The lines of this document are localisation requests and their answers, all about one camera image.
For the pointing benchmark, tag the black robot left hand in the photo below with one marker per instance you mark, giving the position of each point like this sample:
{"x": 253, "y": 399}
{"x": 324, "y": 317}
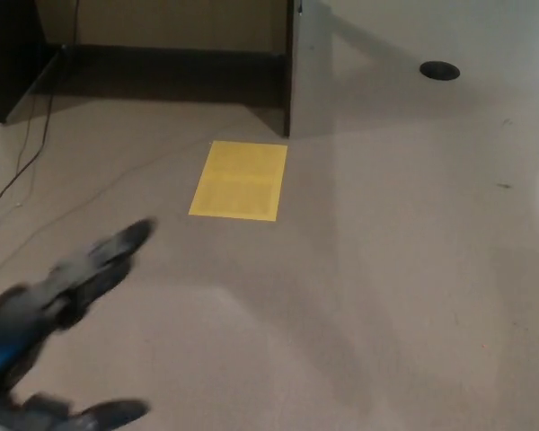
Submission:
{"x": 36, "y": 305}

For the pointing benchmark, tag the yellow paper envelope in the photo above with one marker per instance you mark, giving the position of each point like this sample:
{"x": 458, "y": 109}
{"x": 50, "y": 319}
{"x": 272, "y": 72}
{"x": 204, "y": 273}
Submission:
{"x": 240, "y": 181}

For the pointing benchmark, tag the dark brown wooden desk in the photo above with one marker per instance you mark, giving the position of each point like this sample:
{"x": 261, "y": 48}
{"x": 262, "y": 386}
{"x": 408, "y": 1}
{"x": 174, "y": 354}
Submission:
{"x": 9, "y": 49}

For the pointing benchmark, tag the black round floor cover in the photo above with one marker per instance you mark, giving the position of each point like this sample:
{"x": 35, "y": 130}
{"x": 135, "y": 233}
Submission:
{"x": 439, "y": 70}

